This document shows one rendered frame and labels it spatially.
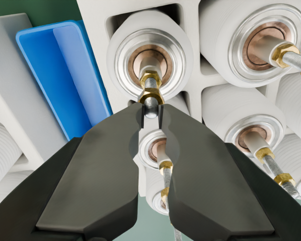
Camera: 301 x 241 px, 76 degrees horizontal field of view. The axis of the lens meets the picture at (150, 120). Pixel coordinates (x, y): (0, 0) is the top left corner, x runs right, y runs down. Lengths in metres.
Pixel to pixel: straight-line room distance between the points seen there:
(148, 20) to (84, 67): 0.31
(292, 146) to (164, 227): 0.69
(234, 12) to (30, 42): 0.33
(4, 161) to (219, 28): 0.38
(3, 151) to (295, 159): 0.48
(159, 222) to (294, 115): 0.72
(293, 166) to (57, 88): 0.46
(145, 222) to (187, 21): 0.80
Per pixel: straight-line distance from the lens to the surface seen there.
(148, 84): 0.15
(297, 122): 0.34
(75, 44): 0.49
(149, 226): 0.95
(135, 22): 0.21
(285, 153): 0.41
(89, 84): 0.51
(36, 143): 0.42
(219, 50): 0.22
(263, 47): 0.22
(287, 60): 0.20
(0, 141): 0.41
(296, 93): 0.35
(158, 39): 0.20
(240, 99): 0.28
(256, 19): 0.22
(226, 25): 0.22
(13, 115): 0.39
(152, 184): 0.34
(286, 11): 0.24
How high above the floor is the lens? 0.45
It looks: 57 degrees down
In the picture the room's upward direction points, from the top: 179 degrees clockwise
